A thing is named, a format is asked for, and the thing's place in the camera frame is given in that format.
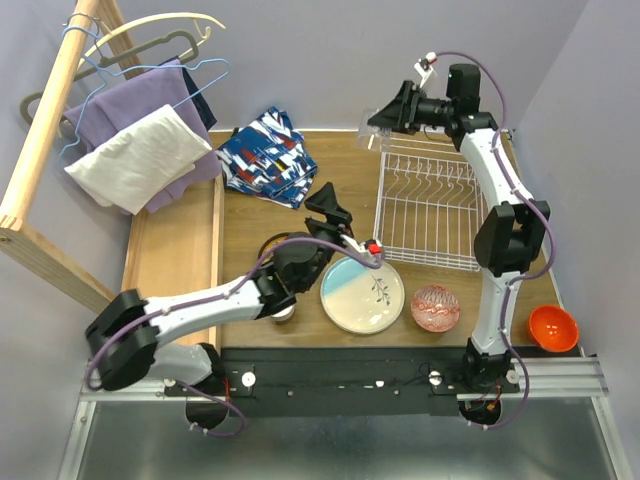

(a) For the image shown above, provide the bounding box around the white wire dish rack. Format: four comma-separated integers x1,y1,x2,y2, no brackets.
359,109,485,272

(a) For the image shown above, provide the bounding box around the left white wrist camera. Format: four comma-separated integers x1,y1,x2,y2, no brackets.
341,235,384,262

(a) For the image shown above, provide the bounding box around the purple cable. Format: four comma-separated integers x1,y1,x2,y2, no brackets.
429,50,557,431
85,238,386,439

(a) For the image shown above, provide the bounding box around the blue and cream plate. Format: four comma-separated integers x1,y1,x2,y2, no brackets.
320,258,405,335

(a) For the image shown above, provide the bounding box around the metal cup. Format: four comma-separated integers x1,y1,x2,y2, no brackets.
271,306,295,325

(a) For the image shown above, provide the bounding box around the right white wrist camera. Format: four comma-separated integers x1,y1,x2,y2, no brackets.
414,51,438,92

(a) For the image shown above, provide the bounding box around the black mounting base plate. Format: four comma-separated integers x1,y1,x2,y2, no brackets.
195,347,520,417

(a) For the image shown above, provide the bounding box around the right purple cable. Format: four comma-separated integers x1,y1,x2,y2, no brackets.
429,50,557,431

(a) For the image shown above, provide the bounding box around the grey plastic hanger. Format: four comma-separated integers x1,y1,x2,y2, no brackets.
19,29,199,125

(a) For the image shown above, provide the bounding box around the dark navy cloth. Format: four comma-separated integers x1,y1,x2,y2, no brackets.
183,69,217,130

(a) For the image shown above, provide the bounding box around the yellow patterned lacquer plate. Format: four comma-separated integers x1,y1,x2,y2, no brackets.
257,232,290,258

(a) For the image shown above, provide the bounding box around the red patterned bowl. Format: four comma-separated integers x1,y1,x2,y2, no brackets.
410,285,461,333

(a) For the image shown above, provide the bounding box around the orange bowl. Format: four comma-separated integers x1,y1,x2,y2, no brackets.
527,305,580,353

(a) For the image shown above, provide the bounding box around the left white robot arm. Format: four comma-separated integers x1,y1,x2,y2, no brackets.
85,182,379,391

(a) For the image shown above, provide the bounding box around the light blue wire hanger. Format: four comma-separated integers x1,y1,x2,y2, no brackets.
59,57,230,157

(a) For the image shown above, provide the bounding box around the white folded cloth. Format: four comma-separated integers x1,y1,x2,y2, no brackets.
64,105,212,214

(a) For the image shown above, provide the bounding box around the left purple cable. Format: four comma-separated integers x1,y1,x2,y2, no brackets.
85,238,386,439

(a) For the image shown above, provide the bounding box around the clear drinking glass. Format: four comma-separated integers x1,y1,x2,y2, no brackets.
356,124,391,152

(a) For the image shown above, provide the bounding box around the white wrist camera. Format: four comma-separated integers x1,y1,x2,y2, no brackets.
414,51,438,92
341,235,384,262

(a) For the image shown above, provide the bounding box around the aluminium rail frame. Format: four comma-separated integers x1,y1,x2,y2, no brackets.
59,348,632,479

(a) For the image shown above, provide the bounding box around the cream plastic hanger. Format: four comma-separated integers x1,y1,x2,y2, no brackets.
78,12,227,71

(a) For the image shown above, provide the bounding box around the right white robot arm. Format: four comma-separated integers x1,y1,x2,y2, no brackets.
367,63,550,389

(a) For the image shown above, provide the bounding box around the blue patterned cloth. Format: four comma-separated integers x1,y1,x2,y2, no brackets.
216,106,318,210

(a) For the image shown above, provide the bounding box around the wooden clothes rack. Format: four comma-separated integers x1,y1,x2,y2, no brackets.
0,0,181,354

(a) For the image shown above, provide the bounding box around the purple cloth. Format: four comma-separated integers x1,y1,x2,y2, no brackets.
64,60,222,214

